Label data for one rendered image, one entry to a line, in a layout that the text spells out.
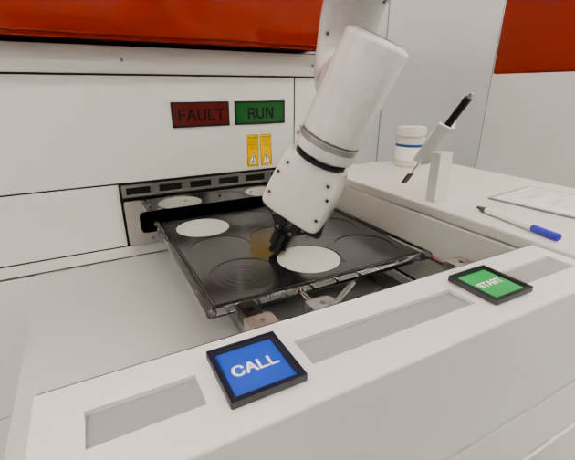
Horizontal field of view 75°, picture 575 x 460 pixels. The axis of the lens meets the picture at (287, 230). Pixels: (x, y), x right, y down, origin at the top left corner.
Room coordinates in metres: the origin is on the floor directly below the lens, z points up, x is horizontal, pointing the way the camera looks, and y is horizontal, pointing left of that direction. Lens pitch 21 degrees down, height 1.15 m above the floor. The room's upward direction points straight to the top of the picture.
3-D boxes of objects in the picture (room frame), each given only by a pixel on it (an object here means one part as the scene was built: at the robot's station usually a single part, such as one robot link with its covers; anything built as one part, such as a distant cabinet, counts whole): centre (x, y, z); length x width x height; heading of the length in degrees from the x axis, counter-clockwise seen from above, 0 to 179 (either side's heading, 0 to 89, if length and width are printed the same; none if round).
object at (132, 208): (0.81, 0.13, 0.89); 0.44 x 0.02 x 0.10; 118
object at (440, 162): (0.65, -0.25, 1.03); 0.06 x 0.04 x 0.13; 28
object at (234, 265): (0.63, 0.02, 0.90); 0.34 x 0.34 x 0.01; 28
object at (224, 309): (0.47, -0.07, 0.90); 0.38 x 0.01 x 0.01; 118
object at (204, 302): (0.55, 0.18, 0.90); 0.37 x 0.01 x 0.01; 28
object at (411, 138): (0.96, -0.31, 1.01); 0.07 x 0.07 x 0.10
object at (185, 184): (0.82, 0.13, 0.96); 0.44 x 0.01 x 0.02; 118
